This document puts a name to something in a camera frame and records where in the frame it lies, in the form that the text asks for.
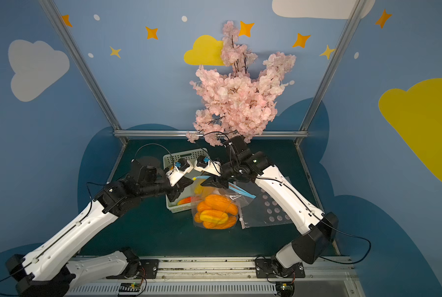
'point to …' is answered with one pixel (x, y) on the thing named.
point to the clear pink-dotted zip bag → (257, 209)
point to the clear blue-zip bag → (199, 193)
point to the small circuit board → (129, 288)
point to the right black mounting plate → (267, 267)
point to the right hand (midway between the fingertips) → (207, 175)
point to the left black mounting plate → (148, 269)
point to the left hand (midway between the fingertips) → (191, 177)
